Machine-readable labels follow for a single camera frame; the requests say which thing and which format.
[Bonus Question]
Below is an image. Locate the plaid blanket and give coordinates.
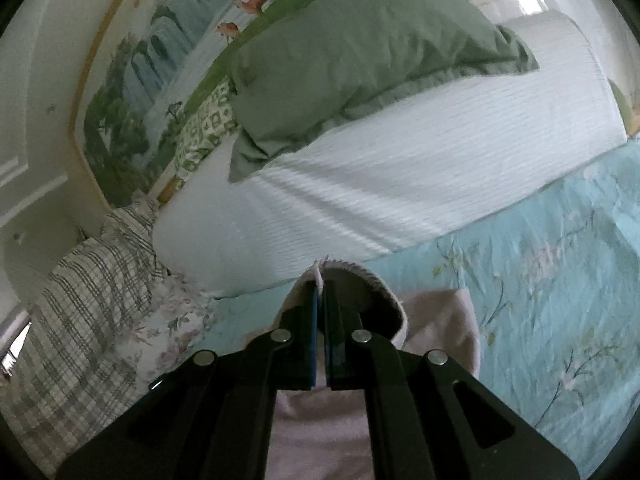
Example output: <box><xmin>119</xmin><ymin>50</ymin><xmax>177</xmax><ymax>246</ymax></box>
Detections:
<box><xmin>0</xmin><ymin>195</ymin><xmax>168</xmax><ymax>476</ymax></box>

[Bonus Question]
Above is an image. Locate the green patterned pillow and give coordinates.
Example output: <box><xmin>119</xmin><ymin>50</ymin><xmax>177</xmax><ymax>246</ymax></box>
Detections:
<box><xmin>172</xmin><ymin>77</ymin><xmax>241</xmax><ymax>183</ymax></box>

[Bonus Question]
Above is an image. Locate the white floral pillow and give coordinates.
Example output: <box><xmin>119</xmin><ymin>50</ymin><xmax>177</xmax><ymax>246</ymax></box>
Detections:
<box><xmin>135</xmin><ymin>272</ymin><xmax>216</xmax><ymax>386</ymax></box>

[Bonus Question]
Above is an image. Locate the teal floral bedsheet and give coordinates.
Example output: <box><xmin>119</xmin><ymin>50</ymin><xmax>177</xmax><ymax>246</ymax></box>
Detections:
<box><xmin>200</xmin><ymin>137</ymin><xmax>640</xmax><ymax>466</ymax></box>

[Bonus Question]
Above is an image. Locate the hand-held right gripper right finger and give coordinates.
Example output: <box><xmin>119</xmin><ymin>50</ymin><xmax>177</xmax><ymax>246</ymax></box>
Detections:
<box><xmin>324</xmin><ymin>280</ymin><xmax>581</xmax><ymax>480</ymax></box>

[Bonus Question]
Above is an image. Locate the landscape wall painting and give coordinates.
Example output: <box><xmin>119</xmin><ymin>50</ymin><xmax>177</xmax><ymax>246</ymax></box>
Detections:
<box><xmin>67</xmin><ymin>0</ymin><xmax>476</xmax><ymax>208</ymax></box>

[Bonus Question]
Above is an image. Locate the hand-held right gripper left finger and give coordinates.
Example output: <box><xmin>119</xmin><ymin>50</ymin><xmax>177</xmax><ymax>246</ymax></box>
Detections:
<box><xmin>55</xmin><ymin>280</ymin><xmax>326</xmax><ymax>480</ymax></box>

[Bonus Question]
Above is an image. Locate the white striped pillow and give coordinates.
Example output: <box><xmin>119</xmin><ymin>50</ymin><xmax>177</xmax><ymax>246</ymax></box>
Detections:
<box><xmin>152</xmin><ymin>10</ymin><xmax>628</xmax><ymax>298</ymax></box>

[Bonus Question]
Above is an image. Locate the brown towel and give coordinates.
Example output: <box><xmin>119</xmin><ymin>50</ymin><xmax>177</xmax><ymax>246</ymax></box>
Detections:
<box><xmin>265</xmin><ymin>255</ymin><xmax>483</xmax><ymax>480</ymax></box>

